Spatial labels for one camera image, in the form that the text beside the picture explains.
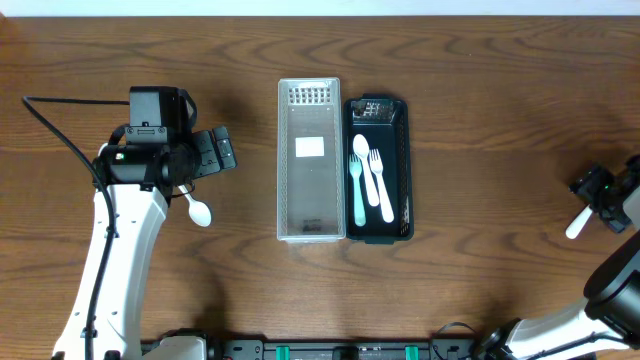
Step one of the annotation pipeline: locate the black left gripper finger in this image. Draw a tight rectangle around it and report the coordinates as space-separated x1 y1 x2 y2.
198 135 216 175
213 126 237 170

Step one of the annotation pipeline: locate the white plastic fork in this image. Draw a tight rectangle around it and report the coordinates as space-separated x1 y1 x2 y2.
565 206 593 240
369 149 395 223

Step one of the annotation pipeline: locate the pale pink plastic spoon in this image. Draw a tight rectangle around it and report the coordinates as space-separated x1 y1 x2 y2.
352 134 380 207

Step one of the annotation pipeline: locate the mint green plastic fork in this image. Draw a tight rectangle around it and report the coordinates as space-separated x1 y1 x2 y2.
349 154 366 227

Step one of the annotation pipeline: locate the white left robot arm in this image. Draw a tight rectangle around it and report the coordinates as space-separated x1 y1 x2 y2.
52 125 237 360

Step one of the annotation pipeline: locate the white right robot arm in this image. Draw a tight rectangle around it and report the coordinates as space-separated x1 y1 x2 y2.
228 127 639 338

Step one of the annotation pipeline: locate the white plastic spoon near gripper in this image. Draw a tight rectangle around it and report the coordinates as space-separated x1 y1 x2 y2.
178 184 213 227

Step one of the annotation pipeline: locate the white label in basket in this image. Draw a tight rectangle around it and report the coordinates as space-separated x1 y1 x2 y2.
295 137 325 158

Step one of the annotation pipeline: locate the clear plastic basket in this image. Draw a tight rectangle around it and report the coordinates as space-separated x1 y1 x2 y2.
277 77 346 244

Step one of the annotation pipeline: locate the black plastic basket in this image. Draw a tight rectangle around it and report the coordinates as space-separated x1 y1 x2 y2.
342 94 414 245

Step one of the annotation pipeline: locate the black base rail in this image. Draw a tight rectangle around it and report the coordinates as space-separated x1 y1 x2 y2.
141 327 481 360

